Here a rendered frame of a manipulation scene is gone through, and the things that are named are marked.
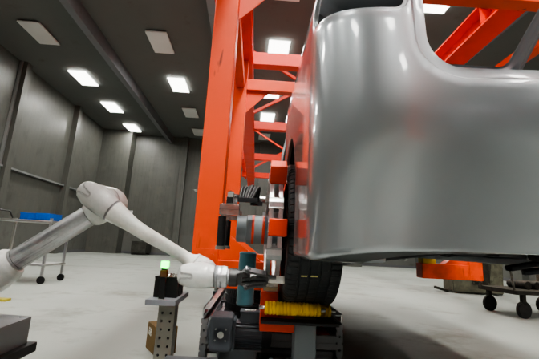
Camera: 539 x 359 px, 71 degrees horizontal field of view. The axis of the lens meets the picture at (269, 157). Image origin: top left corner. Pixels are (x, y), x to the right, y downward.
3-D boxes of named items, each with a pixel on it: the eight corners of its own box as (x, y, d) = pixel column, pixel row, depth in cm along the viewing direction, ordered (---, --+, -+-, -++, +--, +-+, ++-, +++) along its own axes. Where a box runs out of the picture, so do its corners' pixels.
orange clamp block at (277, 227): (285, 236, 159) (287, 236, 150) (266, 235, 159) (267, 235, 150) (285, 220, 160) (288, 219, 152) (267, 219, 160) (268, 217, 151)
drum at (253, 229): (279, 245, 177) (281, 215, 181) (234, 243, 177) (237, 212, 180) (277, 245, 191) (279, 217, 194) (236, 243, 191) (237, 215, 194)
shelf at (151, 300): (175, 306, 210) (176, 300, 211) (144, 304, 210) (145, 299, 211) (188, 296, 252) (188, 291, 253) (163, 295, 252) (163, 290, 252)
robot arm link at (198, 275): (214, 264, 156) (217, 261, 168) (176, 262, 155) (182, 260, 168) (212, 292, 153) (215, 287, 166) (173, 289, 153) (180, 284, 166)
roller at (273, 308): (326, 318, 163) (326, 304, 165) (258, 315, 163) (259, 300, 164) (324, 316, 169) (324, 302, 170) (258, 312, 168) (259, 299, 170)
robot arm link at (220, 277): (212, 277, 153) (228, 278, 153) (216, 260, 161) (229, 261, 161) (213, 292, 158) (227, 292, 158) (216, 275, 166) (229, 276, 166)
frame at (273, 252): (280, 296, 153) (285, 165, 166) (264, 295, 153) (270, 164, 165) (273, 283, 206) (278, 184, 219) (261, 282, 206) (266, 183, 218)
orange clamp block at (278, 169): (285, 184, 173) (287, 167, 169) (269, 183, 172) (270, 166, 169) (285, 178, 179) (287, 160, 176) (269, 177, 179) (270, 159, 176)
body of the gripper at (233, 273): (227, 291, 159) (249, 292, 159) (227, 277, 154) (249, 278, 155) (228, 276, 165) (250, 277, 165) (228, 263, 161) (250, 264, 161)
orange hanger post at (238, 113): (233, 268, 406) (249, 60, 462) (215, 267, 405) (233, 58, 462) (234, 267, 424) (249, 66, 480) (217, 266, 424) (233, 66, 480)
